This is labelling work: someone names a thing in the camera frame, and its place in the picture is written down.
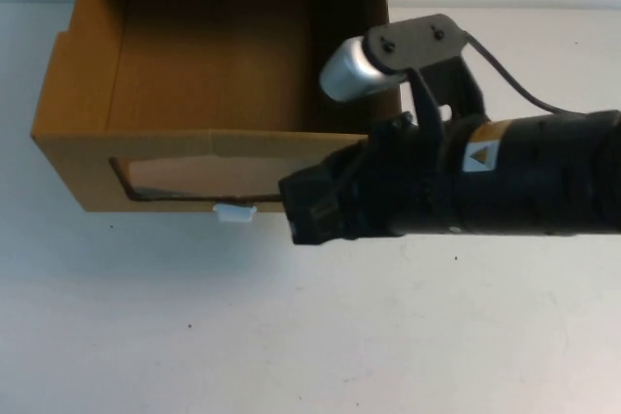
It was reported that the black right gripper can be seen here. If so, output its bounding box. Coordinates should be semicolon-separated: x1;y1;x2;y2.
278;111;457;246

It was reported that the cardboard drawer with window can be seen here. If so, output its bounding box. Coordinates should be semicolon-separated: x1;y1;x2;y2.
29;0;405;214

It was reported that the white plastic drawer handle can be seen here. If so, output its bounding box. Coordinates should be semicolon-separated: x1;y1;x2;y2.
212;203;257;226

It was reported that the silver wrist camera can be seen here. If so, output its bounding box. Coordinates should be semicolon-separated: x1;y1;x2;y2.
318;35;405;102

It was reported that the thin black camera cable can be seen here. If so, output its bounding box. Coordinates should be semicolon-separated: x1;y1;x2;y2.
461;31;621;117

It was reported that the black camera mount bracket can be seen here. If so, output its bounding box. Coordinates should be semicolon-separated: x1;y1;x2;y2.
363;13;488;146

